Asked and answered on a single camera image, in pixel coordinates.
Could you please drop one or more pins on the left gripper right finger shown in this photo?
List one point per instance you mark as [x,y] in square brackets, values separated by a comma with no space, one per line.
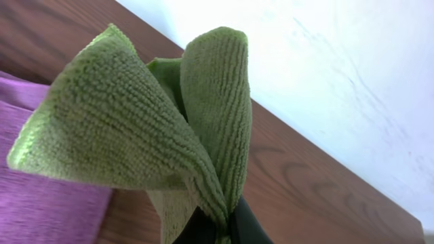
[244,227]

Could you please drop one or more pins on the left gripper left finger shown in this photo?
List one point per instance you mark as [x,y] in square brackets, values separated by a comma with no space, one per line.
[200,229]

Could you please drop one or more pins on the light green cloth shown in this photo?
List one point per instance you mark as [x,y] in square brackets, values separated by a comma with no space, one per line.
[177,128]

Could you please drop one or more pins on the purple folded cloth top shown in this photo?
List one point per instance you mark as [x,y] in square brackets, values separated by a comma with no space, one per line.
[34,209]

